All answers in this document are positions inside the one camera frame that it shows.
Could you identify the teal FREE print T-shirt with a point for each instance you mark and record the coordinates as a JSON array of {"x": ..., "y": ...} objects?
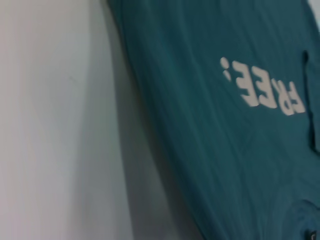
[{"x": 212, "y": 150}]

